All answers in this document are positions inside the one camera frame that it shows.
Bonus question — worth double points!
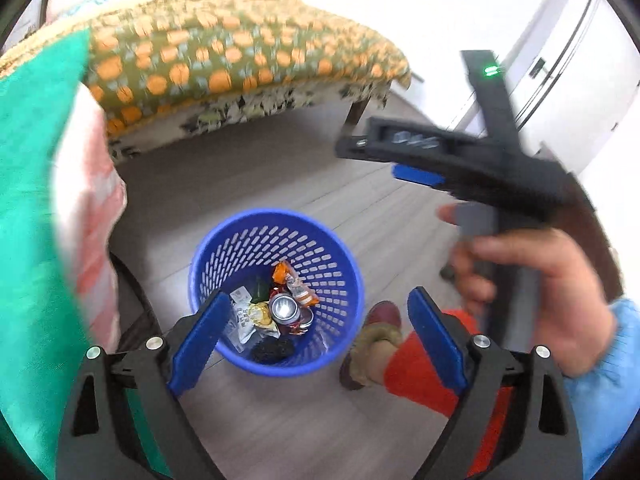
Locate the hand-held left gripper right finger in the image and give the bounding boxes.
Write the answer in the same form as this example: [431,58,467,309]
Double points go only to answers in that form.
[407,286,584,480]

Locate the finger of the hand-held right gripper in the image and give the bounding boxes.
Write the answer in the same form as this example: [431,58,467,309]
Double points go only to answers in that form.
[334,116,453,162]
[391,161,447,187]

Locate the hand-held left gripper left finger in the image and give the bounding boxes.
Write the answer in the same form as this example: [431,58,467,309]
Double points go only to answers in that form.
[55,291,234,480]

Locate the white yellow snack wrapper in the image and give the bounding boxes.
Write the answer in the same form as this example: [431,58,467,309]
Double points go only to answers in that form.
[229,285,257,347]

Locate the black foam mesh net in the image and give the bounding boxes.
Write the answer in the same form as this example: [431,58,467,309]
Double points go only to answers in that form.
[249,336,297,364]

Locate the red crushed can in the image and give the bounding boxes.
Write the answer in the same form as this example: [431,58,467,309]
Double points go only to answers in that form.
[269,293,316,337]

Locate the orange snack packet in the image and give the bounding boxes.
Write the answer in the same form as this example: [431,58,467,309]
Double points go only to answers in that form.
[272,261,321,307]

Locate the blue plastic wastebasket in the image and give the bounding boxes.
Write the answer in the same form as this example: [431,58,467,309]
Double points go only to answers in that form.
[188,208,366,379]

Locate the person's right hand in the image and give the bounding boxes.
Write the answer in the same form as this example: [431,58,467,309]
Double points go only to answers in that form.
[439,204,619,379]

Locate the person's orange trousers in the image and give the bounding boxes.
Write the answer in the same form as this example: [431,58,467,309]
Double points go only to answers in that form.
[384,309,517,478]

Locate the brown fur lined shoe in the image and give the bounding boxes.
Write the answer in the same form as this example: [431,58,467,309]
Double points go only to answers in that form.
[339,300,404,391]

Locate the dark table leg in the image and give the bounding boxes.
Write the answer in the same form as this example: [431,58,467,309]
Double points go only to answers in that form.
[106,254,167,357]

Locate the white wardrobe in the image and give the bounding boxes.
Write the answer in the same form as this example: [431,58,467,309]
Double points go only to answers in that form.
[450,0,640,177]

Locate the orange print quilt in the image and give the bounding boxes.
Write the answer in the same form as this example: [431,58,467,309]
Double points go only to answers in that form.
[85,0,414,137]

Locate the orange checked cloth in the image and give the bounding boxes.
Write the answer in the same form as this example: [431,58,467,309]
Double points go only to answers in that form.
[51,94,129,352]

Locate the green patterned tablecloth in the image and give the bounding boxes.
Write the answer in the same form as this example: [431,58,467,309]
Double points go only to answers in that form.
[0,27,174,480]

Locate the yellow blanket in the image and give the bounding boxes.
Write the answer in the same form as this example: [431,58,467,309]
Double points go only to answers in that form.
[0,0,301,77]

